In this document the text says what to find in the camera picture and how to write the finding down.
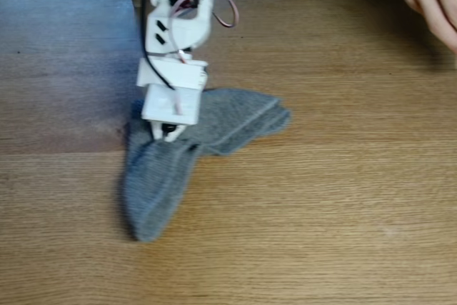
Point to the grey microfibre cloth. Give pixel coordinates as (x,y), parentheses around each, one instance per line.
(160,183)

